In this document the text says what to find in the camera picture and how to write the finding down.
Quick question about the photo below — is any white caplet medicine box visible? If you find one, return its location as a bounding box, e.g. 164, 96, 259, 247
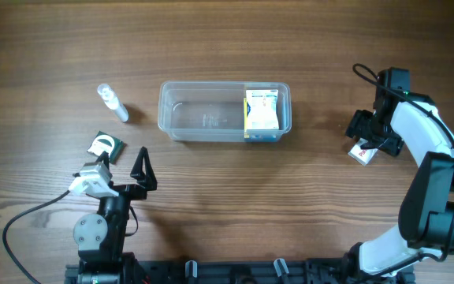
348, 138, 378, 166

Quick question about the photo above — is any white Hansaplast plaster box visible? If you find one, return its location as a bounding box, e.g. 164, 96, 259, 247
244, 89, 279, 131

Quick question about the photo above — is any blue lozenge box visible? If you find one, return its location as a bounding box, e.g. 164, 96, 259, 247
243, 96, 283, 143

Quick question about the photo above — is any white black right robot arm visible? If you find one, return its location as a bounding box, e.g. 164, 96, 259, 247
340, 92, 454, 282

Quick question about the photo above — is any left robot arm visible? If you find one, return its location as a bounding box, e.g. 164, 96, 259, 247
65, 147, 158, 284

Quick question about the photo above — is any clear plastic container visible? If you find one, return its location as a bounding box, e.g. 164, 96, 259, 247
158, 80, 292, 142

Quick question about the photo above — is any green white small box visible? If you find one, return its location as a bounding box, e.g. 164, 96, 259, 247
87, 131, 125, 164

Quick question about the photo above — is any white spray bottle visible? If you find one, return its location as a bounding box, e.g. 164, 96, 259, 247
97, 84, 129, 122

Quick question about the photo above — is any black left camera cable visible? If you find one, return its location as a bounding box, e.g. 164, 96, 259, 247
2, 189, 73, 284

